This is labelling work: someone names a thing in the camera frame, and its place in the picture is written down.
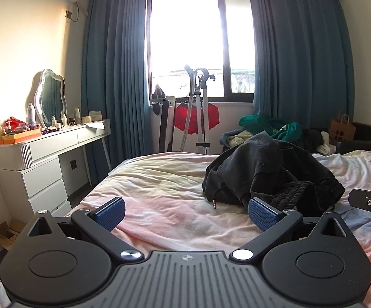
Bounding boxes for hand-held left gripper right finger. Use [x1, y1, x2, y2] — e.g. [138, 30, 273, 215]
[230, 198, 354, 262]

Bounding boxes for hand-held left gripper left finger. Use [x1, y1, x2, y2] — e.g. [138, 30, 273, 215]
[25, 196, 143, 262]

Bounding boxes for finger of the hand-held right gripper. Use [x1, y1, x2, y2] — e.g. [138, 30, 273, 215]
[349, 188, 371, 226]

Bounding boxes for black pants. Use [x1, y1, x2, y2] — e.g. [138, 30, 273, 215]
[202, 131, 346, 213]

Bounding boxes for pink yellow bed sheet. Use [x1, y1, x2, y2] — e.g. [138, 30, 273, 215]
[70, 149, 371, 296]

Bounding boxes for black armchair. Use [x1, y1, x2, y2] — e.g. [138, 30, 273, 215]
[335, 122, 371, 155]

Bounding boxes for white cloth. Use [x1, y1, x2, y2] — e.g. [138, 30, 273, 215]
[315, 131, 337, 155]

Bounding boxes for white drawer unit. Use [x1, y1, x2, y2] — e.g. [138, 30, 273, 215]
[20, 154, 74, 219]

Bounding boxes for brown paper bag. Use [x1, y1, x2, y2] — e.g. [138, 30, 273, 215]
[328, 114, 357, 142]

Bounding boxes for cream knit clothing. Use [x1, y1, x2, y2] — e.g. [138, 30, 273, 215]
[226, 130, 254, 148]

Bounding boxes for white dressing table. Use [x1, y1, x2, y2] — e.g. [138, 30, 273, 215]
[0, 119, 112, 187]

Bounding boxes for green clothing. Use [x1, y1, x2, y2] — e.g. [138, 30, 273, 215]
[239, 114, 303, 143]

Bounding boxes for cardboard box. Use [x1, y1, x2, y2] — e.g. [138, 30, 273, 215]
[0, 220, 27, 251]

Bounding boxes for garment steamer stand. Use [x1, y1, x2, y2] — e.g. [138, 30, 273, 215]
[184, 65, 217, 155]

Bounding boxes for orange tray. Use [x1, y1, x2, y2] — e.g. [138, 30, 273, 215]
[0, 129, 42, 145]

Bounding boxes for red cloth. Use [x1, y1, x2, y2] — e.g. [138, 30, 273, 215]
[173, 103, 220, 135]

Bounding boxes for blue curtain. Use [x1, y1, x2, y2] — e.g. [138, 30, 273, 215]
[81, 0, 151, 187]
[248, 0, 357, 135]

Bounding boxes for window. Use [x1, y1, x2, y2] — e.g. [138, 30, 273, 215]
[146, 0, 257, 101]

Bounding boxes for wavy frame mirror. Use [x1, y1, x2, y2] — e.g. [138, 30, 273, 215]
[34, 69, 67, 128]

